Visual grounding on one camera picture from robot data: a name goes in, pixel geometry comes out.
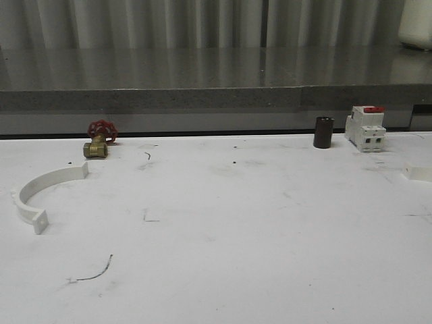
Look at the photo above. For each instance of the white half-ring pipe clamp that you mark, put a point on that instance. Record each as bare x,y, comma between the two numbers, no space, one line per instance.
37,217
417,172

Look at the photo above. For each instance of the dark brown cylindrical coupling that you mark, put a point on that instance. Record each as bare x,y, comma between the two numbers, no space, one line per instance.
323,132

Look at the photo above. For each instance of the brass valve red handwheel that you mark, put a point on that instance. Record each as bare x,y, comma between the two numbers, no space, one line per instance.
102,133

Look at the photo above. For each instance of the grey stone counter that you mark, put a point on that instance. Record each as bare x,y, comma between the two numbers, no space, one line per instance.
58,92

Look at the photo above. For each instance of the white curtain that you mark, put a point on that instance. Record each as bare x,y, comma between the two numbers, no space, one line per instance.
197,24

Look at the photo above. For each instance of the white container on counter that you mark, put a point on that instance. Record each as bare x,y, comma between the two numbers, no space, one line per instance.
415,24

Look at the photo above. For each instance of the white circuit breaker red switch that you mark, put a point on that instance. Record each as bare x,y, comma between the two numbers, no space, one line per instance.
364,128

